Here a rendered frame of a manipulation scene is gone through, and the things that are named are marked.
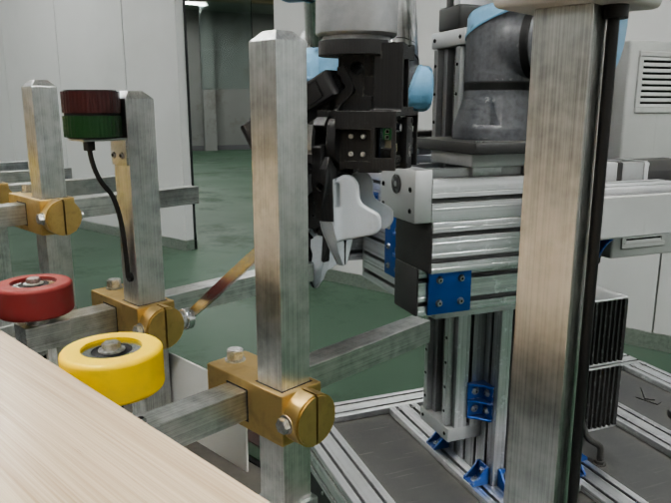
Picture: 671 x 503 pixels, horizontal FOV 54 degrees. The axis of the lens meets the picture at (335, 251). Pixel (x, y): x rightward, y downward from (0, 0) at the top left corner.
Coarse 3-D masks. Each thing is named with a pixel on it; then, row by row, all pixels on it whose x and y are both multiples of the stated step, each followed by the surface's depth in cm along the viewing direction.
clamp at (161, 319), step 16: (96, 288) 83; (96, 304) 82; (112, 304) 79; (128, 304) 76; (144, 304) 76; (160, 304) 76; (128, 320) 76; (144, 320) 74; (160, 320) 75; (176, 320) 76; (160, 336) 75; (176, 336) 77
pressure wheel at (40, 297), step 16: (0, 288) 69; (16, 288) 69; (32, 288) 69; (48, 288) 70; (64, 288) 71; (0, 304) 69; (16, 304) 69; (32, 304) 69; (48, 304) 70; (64, 304) 71; (16, 320) 69; (32, 320) 69; (48, 320) 73
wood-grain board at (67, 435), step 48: (0, 336) 57; (0, 384) 47; (48, 384) 47; (0, 432) 40; (48, 432) 40; (96, 432) 40; (144, 432) 40; (0, 480) 35; (48, 480) 35; (96, 480) 35; (144, 480) 35; (192, 480) 35
